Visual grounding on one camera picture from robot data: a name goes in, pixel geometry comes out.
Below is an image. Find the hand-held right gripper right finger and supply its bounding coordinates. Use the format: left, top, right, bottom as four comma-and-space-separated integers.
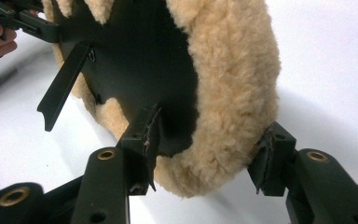
247, 120, 298, 198

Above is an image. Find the tan fleece three-lobed cushion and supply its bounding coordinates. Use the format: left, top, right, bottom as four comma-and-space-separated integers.
36, 0, 282, 199

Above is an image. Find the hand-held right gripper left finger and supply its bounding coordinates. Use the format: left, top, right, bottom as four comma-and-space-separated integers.
116, 104, 163, 197

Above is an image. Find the white table cover sheet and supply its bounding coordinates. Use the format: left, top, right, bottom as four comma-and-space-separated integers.
0, 0, 358, 224

